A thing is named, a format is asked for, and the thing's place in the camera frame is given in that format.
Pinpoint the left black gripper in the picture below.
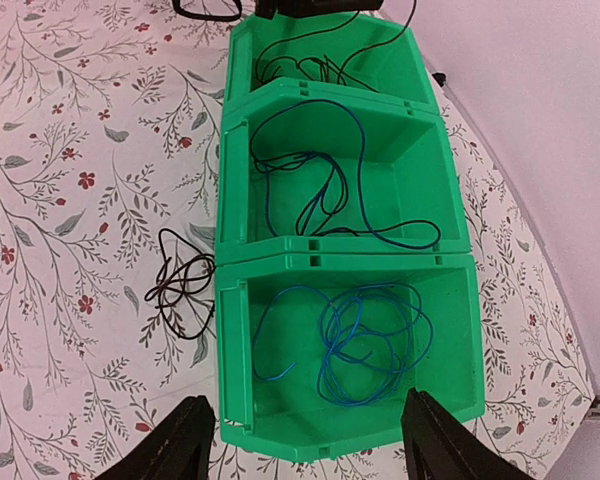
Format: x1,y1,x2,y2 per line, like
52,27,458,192
172,0,386,21

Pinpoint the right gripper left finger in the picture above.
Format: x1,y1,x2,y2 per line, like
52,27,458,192
97,395,215,480

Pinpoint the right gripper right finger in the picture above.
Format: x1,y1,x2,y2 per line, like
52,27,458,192
401,388,523,480

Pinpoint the black cable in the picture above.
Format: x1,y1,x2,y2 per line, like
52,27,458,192
254,0,419,94

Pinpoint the green bin left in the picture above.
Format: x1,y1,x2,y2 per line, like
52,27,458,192
224,13,438,112

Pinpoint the green bin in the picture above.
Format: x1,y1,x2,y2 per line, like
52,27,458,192
215,254,485,462
224,13,438,112
216,79,470,265

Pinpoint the green bin right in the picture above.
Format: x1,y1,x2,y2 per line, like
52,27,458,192
215,254,485,462

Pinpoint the green bin middle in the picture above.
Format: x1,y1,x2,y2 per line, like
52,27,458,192
216,79,470,265

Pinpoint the tangled dark cable pile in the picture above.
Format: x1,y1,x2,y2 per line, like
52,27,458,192
144,228,217,341

